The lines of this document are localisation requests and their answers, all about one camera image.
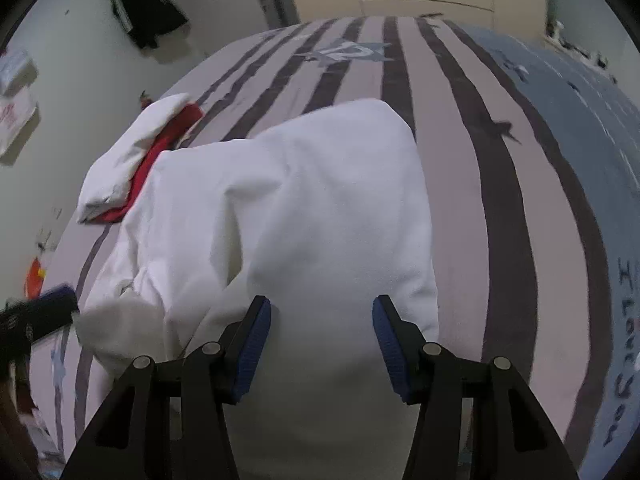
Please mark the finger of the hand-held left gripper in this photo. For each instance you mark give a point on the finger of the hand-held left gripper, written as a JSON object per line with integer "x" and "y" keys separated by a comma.
{"x": 55, "y": 300}

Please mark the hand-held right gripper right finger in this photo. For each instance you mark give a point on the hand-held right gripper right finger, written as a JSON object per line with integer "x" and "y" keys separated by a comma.
{"x": 392, "y": 355}

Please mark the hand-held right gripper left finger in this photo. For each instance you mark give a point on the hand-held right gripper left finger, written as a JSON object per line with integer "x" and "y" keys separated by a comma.
{"x": 252, "y": 350}

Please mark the white polo shirt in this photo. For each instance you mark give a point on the white polo shirt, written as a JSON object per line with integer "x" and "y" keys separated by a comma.
{"x": 300, "y": 210}

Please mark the person's left forearm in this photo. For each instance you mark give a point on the person's left forearm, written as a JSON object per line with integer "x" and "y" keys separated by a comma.
{"x": 12, "y": 425}

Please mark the red and white bag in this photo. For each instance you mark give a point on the red and white bag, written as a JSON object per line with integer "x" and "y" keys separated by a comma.
{"x": 35, "y": 277}

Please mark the folded white garment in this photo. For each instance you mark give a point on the folded white garment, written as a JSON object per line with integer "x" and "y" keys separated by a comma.
{"x": 120, "y": 170}

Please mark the bed with striped star sheet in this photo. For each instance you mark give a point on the bed with striped star sheet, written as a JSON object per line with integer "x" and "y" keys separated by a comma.
{"x": 450, "y": 185}

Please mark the white tote bag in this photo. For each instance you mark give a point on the white tote bag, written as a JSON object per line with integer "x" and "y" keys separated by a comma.
{"x": 15, "y": 122}

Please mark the folded red garment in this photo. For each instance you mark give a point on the folded red garment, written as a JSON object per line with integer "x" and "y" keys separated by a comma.
{"x": 172, "y": 127}

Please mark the red fire extinguisher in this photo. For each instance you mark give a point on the red fire extinguisher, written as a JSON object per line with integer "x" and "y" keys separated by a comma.
{"x": 145, "y": 100}

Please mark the clear plastic bag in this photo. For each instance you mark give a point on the clear plastic bag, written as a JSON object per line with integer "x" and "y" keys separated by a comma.
{"x": 15, "y": 72}

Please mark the black jacket with white stripes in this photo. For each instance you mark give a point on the black jacket with white stripes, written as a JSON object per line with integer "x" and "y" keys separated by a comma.
{"x": 145, "y": 10}

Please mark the white door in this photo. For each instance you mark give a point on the white door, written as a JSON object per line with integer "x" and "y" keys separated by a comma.
{"x": 220, "y": 0}

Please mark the grey upright suitcase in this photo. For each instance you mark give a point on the grey upright suitcase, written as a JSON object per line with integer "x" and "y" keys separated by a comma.
{"x": 277, "y": 7}

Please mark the white nightstand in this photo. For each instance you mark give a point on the white nightstand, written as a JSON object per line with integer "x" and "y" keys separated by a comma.
{"x": 575, "y": 49}

